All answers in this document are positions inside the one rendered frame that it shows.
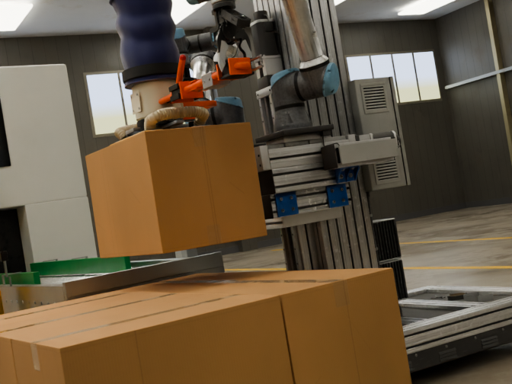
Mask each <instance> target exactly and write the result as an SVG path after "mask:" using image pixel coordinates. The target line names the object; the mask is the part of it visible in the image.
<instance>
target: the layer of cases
mask: <svg viewBox="0 0 512 384"><path fill-rule="evenodd" d="M0 384H412V383H411V374H410V369H409V365H408V356H407V351H406V346H405V338H404V333H403V328H402V319H401V314H400V309H399V304H398V296H397V291H396V286H395V278H394V273H393V269H392V268H391V267H389V268H363V269H336V270H285V271H258V272H232V273H206V274H192V275H188V276H184V277H177V278H174V279H170V280H163V281H159V282H155V283H148V284H145V285H141V286H134V287H130V288H126V289H122V290H115V291H112V292H109V293H101V294H97V295H93V296H86V297H83V298H79V299H72V300H68V301H65V302H58V303H53V304H50V305H46V306H39V307H36V308H32V309H25V310H21V311H17V312H10V313H6V314H3V315H0Z"/></svg>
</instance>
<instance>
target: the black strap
mask: <svg viewBox="0 0 512 384"><path fill-rule="evenodd" d="M177 73H178V63H176V62H157V63H150V64H145V65H140V66H135V67H132V68H129V69H126V70H124V71H123V72H122V79H123V83H124V84H125V82H127V81H129V80H131V79H134V78H139V77H143V76H147V75H157V74H177Z"/></svg>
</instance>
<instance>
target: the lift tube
mask: <svg viewBox="0 0 512 384"><path fill-rule="evenodd" d="M112 5H113V7H114V10H115V12H116V13H117V19H116V29H117V33H118V34H119V36H120V39H121V42H120V58H121V62H122V64H123V68H124V70H126V69H129V68H132V67H135V66H140V65H145V64H150V63H157V62H176V63H179V57H180V53H179V50H178V46H177V44H176V42H175V40H174V35H175V31H176V25H175V22H174V20H173V18H172V16H171V10H172V0H113V1H112ZM176 78H177V74H157V75H147V76H143V77H139V78H134V79H131V80H129V81H127V82H125V84H124V88H125V89H127V90H132V87H133V86H134V85H136V84H139V83H142V82H148V81H153V80H160V79H172V80H175V81H176Z"/></svg>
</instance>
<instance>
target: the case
mask: <svg viewBox="0 0 512 384"><path fill-rule="evenodd" d="M85 160H86V165H87V170H88V180H89V185H90V191H91V200H92V206H93V211H94V220H95V226H96V232H97V237H98V247H99V252H100V257H101V258H117V257H128V256H138V255H149V254H166V253H170V252H175V251H183V250H187V249H192V248H201V247H205V246H210V245H218V244H222V243H227V242H236V241H240V240H245V239H250V238H257V237H262V236H267V228H266V223H265V218H264V208H263V203H262V198H261V189H260V184H259V178H258V169H257V163H256V158H255V153H254V143H253V139H252V133H251V124H250V122H246V123H229V124H220V125H211V126H194V127H185V128H176V129H166V130H150V131H144V132H142V133H139V134H137V135H135V136H131V137H130V138H128V139H125V140H123V141H120V142H117V143H115V144H113V145H111V146H108V147H106V148H104V149H101V150H99V151H96V152H93V153H91V154H90V155H86V156H85Z"/></svg>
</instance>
